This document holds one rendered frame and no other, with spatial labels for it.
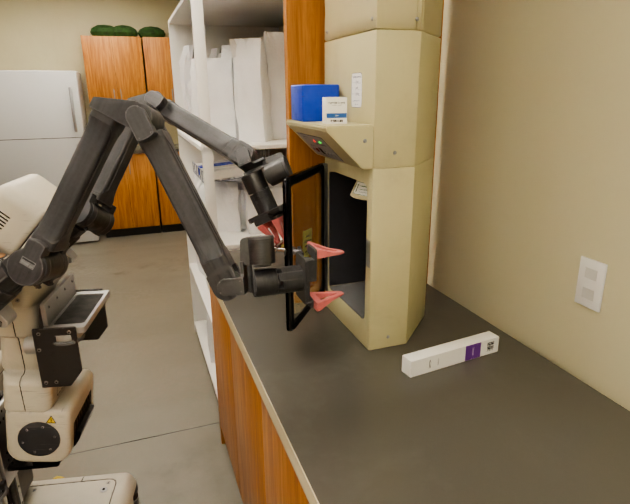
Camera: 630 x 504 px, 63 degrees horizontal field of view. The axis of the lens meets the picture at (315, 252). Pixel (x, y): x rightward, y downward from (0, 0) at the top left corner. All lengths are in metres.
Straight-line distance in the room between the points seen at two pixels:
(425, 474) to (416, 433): 0.11
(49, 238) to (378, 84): 0.77
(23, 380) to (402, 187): 1.06
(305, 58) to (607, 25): 0.74
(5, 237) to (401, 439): 0.99
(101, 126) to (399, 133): 0.65
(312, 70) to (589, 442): 1.13
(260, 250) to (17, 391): 0.77
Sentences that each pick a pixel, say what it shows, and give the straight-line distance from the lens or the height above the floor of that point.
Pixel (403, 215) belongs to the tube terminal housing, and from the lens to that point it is 1.28.
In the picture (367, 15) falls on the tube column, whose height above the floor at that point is 1.74.
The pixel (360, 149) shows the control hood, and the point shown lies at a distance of 1.20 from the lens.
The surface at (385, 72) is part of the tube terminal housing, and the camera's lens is 1.21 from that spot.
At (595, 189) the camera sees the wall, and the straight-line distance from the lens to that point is 1.30.
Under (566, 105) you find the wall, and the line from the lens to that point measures 1.36.
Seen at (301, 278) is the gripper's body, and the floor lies 1.21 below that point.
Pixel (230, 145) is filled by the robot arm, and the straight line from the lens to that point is 1.41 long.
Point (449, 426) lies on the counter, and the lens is 1.12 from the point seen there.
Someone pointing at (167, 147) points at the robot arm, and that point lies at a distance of 1.10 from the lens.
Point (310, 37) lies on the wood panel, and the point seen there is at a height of 1.73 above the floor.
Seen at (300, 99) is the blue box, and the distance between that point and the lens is 1.35.
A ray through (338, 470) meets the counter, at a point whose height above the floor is 0.94.
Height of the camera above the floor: 1.59
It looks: 17 degrees down
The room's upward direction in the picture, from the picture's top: 1 degrees counter-clockwise
